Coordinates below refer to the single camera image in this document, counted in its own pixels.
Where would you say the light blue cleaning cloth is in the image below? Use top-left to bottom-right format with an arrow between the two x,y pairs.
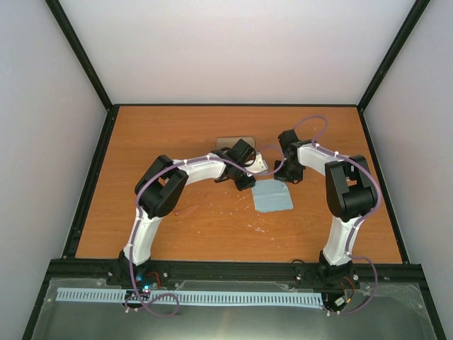
252,179 -> 294,213

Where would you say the brown fabric sunglasses pouch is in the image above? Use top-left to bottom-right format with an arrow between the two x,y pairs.
214,136 -> 256,152

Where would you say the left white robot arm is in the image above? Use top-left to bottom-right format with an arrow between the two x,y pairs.
118,139 -> 258,285

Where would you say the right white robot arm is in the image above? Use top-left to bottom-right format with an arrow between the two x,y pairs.
274,130 -> 382,286

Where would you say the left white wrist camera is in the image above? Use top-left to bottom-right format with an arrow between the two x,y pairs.
245,152 -> 268,174

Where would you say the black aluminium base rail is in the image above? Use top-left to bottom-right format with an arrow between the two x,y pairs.
47,258 -> 425,288

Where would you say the black right frame post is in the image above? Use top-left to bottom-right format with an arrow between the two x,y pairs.
357,0 -> 430,114

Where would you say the black frame post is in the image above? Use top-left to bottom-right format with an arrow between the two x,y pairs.
357,0 -> 430,114
45,0 -> 113,112

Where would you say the light blue slotted cable duct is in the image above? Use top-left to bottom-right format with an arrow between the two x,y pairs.
55,288 -> 323,308

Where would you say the black left frame post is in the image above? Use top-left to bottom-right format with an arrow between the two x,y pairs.
45,0 -> 113,112

